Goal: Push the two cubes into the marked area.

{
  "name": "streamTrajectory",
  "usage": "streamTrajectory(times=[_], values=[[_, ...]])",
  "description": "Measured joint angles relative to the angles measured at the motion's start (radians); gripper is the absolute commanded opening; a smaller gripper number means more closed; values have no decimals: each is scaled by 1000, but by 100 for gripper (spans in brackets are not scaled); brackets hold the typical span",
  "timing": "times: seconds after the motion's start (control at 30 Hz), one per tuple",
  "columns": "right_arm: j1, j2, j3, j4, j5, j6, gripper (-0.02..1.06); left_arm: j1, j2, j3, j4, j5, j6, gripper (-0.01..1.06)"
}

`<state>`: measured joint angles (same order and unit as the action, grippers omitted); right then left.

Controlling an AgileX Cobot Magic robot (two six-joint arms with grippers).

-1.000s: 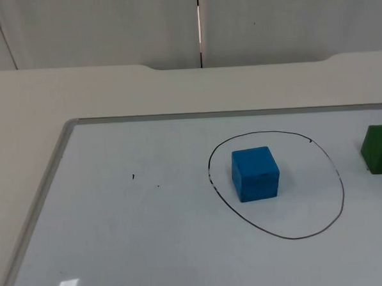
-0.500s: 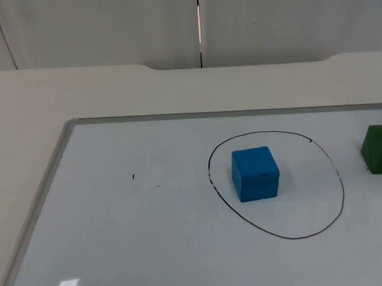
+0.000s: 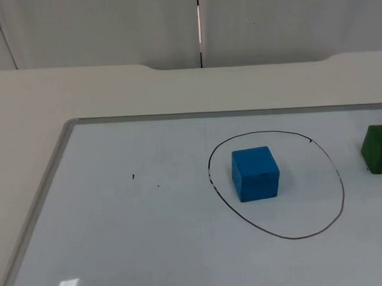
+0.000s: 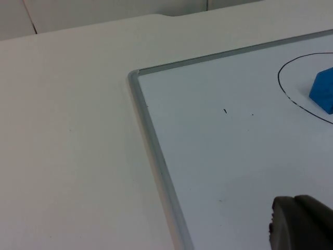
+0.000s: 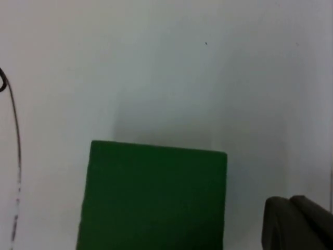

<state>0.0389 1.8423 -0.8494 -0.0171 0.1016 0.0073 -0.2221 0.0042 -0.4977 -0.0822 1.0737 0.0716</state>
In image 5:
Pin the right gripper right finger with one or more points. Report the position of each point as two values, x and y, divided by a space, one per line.
317 221

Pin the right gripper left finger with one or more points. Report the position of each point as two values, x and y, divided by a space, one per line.
281 226

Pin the green cube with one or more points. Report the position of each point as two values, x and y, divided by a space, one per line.
153 198

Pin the grey-framed whiteboard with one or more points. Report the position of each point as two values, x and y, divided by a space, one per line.
182 78

